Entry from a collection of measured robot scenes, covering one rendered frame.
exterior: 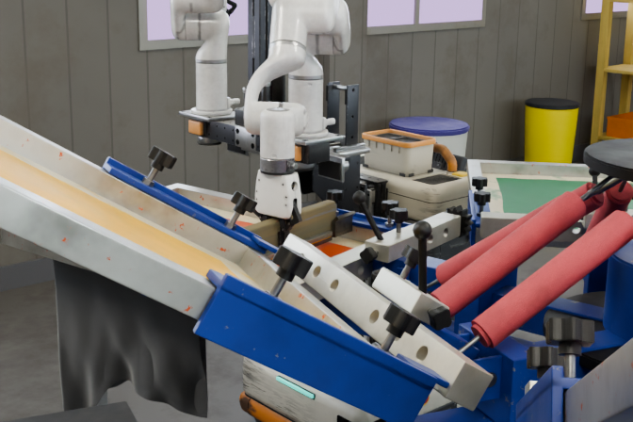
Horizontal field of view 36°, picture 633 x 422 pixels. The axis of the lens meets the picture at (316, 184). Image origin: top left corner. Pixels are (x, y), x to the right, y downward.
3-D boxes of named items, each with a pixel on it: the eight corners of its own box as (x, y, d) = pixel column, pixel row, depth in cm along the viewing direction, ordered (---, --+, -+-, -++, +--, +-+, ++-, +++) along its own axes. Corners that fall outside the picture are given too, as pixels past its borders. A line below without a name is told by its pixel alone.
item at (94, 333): (62, 412, 240) (54, 246, 230) (74, 406, 243) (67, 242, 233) (200, 473, 214) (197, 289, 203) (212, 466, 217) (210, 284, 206)
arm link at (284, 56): (307, 56, 228) (301, 141, 222) (251, 55, 229) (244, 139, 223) (304, 40, 220) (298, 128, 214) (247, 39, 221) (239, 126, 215)
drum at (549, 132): (540, 174, 731) (545, 96, 717) (583, 184, 703) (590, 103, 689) (509, 181, 707) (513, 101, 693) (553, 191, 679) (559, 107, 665)
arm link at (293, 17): (281, -10, 242) (342, -9, 241) (275, 69, 236) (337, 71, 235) (273, -44, 227) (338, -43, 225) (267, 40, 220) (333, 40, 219)
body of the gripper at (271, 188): (306, 166, 214) (305, 215, 216) (269, 159, 220) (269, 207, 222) (284, 171, 208) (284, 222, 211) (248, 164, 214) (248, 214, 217)
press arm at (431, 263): (371, 277, 200) (372, 253, 199) (387, 269, 205) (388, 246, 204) (446, 296, 190) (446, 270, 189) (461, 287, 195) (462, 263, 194)
